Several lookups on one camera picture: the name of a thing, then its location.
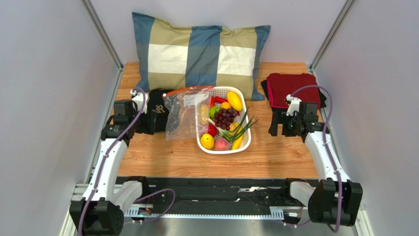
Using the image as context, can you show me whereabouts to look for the aluminium front rail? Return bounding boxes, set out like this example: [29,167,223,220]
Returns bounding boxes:
[70,183,365,221]

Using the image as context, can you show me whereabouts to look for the red folded cloth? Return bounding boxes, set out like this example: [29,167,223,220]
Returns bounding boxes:
[267,73,321,109]

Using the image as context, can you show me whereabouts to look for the yellow corn cob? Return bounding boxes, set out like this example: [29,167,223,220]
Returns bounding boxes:
[200,104,210,125]

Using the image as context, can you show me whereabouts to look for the pink peach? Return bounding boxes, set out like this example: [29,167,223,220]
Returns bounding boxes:
[213,138,231,151]

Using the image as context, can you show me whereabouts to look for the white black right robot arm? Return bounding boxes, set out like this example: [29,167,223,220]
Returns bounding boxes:
[272,97,363,230]

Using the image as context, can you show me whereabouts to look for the yellow mango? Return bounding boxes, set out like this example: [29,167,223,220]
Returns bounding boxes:
[227,91,243,112]

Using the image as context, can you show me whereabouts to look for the black embroidered cap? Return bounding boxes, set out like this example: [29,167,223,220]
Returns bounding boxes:
[147,90,171,133]

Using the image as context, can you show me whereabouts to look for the green scallion bunch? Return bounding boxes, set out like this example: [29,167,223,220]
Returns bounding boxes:
[208,108,259,142]

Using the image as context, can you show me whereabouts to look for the blue beige checked pillow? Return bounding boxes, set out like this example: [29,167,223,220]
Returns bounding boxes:
[132,13,271,101]

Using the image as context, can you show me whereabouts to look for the right aluminium frame post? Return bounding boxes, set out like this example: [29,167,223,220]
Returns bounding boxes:
[308,0,357,74]

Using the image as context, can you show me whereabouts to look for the dark red grape bunch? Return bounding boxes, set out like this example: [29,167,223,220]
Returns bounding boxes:
[212,108,238,130]

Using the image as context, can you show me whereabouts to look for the clear zip top bag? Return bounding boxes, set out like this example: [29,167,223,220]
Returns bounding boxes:
[163,86,213,141]

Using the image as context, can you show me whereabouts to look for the orange yellow peach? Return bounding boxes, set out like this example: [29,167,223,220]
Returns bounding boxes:
[228,122,237,132]

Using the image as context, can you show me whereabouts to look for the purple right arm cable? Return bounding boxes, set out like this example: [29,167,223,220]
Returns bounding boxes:
[283,85,344,234]

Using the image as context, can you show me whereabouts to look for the left aluminium frame post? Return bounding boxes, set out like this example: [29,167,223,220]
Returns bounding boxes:
[81,0,124,71]

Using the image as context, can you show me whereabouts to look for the yellow lemon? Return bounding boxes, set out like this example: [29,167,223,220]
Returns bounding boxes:
[200,133,214,150]

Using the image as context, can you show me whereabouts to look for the aluminium frame post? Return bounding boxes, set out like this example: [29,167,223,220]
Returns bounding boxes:
[81,0,124,71]
[308,0,357,74]

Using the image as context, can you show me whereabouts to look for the red apple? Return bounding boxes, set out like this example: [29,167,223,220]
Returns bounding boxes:
[208,123,218,137]

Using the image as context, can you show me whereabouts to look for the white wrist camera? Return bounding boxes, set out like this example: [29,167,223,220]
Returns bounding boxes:
[286,94,301,116]
[130,89,149,114]

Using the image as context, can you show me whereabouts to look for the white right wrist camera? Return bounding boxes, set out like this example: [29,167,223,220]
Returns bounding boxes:
[286,94,301,116]

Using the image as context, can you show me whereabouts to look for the small orange fruit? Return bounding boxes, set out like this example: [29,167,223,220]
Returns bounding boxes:
[220,102,232,110]

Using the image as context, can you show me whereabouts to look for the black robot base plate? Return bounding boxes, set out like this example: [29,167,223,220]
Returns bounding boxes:
[115,176,322,217]

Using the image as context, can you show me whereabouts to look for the yellow banana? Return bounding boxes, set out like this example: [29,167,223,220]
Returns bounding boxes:
[231,123,243,150]

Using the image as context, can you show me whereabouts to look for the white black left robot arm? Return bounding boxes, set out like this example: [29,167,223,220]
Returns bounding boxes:
[69,96,156,236]

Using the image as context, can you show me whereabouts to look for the green apple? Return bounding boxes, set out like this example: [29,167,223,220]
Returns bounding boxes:
[209,106,221,119]

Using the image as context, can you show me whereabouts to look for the white perforated plastic basket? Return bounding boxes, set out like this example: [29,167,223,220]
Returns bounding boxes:
[196,87,251,154]

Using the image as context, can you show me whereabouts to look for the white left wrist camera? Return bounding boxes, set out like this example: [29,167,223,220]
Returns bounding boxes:
[130,89,149,114]

